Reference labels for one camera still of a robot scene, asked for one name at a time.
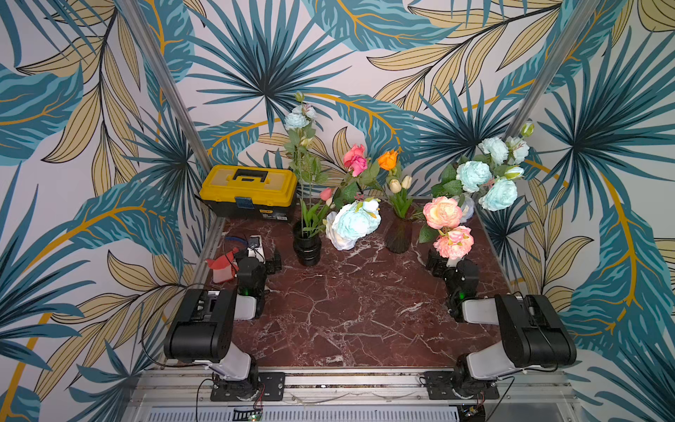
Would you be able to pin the pink rose stem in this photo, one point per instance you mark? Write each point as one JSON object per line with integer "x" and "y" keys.
{"x": 361, "y": 176}

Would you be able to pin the light blue peony bunch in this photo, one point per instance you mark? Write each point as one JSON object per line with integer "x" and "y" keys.
{"x": 489, "y": 177}

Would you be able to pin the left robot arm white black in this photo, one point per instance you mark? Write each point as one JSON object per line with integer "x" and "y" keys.
{"x": 202, "y": 330}

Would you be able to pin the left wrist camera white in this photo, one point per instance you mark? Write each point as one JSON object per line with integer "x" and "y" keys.
{"x": 257, "y": 253}

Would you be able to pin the large pale blue rose stem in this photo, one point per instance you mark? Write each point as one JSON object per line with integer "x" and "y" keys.
{"x": 353, "y": 222}

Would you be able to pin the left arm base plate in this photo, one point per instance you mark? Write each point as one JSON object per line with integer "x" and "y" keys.
{"x": 266, "y": 386}

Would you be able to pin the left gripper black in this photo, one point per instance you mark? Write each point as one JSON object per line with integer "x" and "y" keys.
{"x": 272, "y": 265}

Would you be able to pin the lavender white rose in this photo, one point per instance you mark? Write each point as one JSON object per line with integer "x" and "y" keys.
{"x": 467, "y": 206}

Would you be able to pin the blue handled pliers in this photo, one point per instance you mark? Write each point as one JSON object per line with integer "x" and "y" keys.
{"x": 237, "y": 240}

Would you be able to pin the left aluminium frame post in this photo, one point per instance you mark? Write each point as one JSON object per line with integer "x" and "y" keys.
{"x": 139, "y": 27}

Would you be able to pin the pink peach peony stem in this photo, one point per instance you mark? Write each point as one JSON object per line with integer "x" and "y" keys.
{"x": 444, "y": 230}

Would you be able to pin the orange rose stem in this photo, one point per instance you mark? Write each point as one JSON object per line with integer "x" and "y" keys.
{"x": 388, "y": 162}

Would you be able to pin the black ceramic vase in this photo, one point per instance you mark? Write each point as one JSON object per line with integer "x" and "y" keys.
{"x": 307, "y": 249}

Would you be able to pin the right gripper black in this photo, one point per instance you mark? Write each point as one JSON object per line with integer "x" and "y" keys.
{"x": 440, "y": 264}

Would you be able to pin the dark red glass vase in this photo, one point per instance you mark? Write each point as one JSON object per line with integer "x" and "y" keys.
{"x": 399, "y": 235}

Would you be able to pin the right aluminium frame post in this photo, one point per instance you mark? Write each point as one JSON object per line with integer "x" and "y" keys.
{"x": 560, "y": 50}

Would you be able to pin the yellow black toolbox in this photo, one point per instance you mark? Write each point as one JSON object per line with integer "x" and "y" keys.
{"x": 239, "y": 192}

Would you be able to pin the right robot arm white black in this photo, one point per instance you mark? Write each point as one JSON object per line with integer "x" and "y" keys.
{"x": 532, "y": 334}

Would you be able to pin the aluminium frame rail front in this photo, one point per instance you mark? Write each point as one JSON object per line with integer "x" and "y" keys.
{"x": 338, "y": 394}

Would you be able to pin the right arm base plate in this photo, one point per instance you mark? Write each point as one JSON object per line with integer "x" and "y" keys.
{"x": 446, "y": 385}

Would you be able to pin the aluminium frame post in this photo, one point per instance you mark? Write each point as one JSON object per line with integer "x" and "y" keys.
{"x": 139, "y": 27}
{"x": 560, "y": 50}

